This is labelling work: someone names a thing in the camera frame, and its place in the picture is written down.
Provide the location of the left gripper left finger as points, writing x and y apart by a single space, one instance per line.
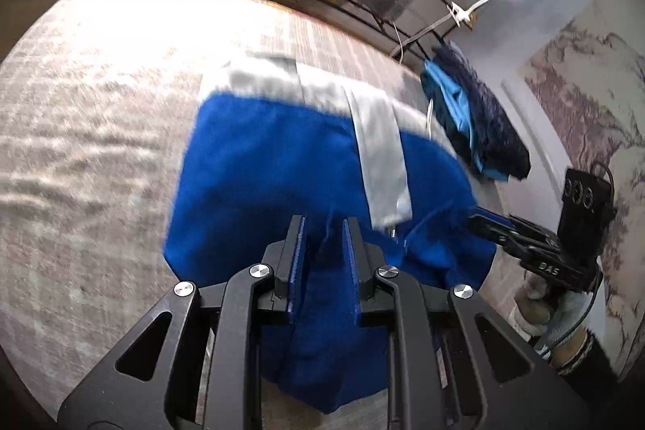
288 272

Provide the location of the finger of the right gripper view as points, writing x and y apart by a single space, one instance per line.
504 231

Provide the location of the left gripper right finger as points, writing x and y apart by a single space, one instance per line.
362 275

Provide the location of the blue and grey jacket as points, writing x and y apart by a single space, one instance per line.
274 139

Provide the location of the pile of dark blue clothes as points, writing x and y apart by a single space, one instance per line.
473 119

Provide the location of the right hand in knit glove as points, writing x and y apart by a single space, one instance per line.
548 318

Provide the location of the plaid bed cover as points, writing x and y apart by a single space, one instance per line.
97 103

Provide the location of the right forearm with bracelet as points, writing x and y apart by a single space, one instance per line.
583 365

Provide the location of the landscape painting wall mural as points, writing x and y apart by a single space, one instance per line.
589 79

